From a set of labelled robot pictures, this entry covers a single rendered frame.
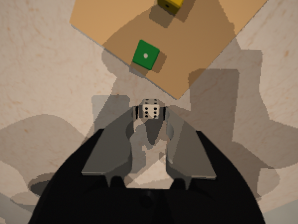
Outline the yellow die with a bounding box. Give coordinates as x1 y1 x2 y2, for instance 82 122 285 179
157 0 184 14

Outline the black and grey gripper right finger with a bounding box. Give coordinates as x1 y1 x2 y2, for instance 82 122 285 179
163 106 266 224

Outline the white die with black pips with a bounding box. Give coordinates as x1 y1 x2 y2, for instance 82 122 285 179
142 99 160 119

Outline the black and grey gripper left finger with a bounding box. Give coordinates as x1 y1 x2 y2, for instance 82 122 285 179
28 106 138 224

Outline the orange flat mat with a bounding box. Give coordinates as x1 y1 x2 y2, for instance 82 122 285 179
69 0 267 100

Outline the green die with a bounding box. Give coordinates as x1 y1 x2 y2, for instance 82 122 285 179
132 40 160 70

